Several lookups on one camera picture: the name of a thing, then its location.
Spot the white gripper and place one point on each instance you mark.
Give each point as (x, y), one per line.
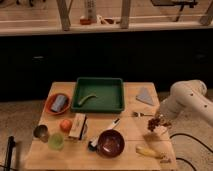
(164, 121)

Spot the dark red grape bunch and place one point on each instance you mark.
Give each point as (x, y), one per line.
(153, 123)

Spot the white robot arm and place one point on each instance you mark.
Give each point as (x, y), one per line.
(187, 94)

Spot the green plastic tray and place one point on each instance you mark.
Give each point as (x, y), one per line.
(109, 92)

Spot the silver fork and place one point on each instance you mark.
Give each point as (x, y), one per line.
(139, 114)

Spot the grey triangular cloth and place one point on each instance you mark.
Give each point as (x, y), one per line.
(145, 97)

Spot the yellow corn cob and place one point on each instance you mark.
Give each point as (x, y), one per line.
(149, 152)

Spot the dark red bowl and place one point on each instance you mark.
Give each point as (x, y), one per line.
(110, 144)

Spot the green chili pepper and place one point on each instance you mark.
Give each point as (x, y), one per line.
(84, 99)

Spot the wooden block brush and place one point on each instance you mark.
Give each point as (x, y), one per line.
(79, 127)

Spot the orange fruit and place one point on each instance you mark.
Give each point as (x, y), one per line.
(65, 125)

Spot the orange plastic bowl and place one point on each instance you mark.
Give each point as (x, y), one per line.
(51, 99)

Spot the grey can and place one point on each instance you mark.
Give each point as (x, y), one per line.
(58, 103)

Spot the green plastic cup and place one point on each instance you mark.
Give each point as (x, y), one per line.
(56, 141)

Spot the metal cup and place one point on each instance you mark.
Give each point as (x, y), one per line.
(41, 132)

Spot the red object on shelf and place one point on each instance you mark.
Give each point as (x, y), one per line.
(84, 21)

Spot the black stand pole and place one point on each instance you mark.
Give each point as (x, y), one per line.
(10, 145)

